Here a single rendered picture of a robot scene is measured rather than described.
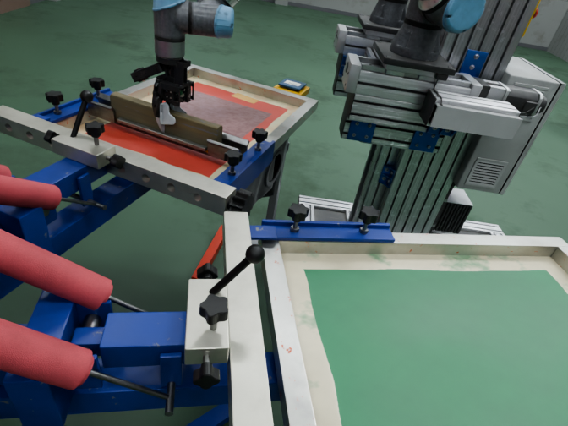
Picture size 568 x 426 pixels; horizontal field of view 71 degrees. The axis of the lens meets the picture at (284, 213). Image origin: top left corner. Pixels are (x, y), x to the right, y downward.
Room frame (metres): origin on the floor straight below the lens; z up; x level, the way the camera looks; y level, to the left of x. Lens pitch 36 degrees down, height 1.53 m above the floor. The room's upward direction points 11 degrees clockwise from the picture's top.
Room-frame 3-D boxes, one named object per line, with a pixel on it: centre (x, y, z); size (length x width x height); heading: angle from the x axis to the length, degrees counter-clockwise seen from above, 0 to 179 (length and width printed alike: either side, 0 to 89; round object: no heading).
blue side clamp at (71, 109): (1.08, 0.66, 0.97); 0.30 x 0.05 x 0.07; 165
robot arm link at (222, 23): (1.08, 0.27, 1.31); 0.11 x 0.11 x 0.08; 16
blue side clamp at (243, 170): (0.94, 0.13, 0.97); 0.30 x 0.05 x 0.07; 165
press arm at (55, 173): (0.70, 0.48, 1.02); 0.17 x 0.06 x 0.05; 165
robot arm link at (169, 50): (1.04, 0.37, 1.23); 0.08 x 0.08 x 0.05
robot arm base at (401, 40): (1.37, -0.31, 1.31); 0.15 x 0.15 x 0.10
